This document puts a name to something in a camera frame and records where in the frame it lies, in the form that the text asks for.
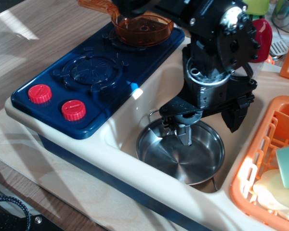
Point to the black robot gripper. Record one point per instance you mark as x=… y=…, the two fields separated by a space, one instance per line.
x=201 y=96

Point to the stainless steel pan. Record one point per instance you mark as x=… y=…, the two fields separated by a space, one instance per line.
x=194 y=164

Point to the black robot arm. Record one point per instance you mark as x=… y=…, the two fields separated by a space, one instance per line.
x=216 y=62

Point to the cream toy sink unit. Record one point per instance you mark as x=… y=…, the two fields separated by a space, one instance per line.
x=112 y=147

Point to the red stove knob right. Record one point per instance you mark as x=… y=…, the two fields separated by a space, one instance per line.
x=73 y=110

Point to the red stove knob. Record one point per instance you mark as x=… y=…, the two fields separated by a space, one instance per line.
x=40 y=93
x=73 y=110

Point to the blue toy stove top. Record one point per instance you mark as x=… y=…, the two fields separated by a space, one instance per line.
x=102 y=72

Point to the red stove knob left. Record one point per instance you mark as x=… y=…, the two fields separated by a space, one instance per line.
x=40 y=93

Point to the orange dish rack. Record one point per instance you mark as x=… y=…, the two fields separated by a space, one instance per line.
x=272 y=134

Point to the cream plastic plate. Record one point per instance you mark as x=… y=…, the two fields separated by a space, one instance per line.
x=271 y=193

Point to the white slotted spatula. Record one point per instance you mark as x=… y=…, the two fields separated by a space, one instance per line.
x=278 y=49

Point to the red plastic toy object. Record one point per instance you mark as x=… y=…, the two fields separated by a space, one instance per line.
x=263 y=36

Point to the orange transparent plastic pot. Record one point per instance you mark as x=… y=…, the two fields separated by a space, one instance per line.
x=148 y=29

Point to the green plastic tray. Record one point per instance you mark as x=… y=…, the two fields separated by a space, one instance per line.
x=257 y=7

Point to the metal cup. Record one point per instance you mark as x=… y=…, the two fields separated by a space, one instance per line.
x=280 y=15

